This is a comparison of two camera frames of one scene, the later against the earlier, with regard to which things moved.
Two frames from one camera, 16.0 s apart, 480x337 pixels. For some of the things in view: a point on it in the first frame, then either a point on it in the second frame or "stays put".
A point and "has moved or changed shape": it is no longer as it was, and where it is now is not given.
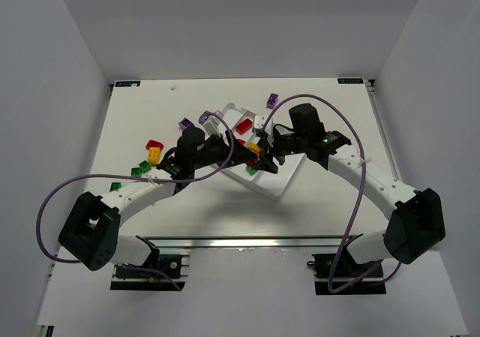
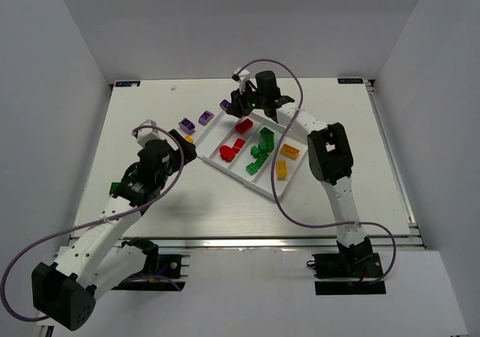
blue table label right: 350,80 stays put
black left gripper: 228,148 -> 180,151
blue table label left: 127,84 stays put
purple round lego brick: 185,124 stays put
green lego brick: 115,185 stays put
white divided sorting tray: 238,124 stays put
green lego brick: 250,170 stays put
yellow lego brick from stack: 253,146 has moved or changed shape
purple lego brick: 272,100 has moved or changed shape
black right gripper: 276,146 -> 240,104
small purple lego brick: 204,116 stays put
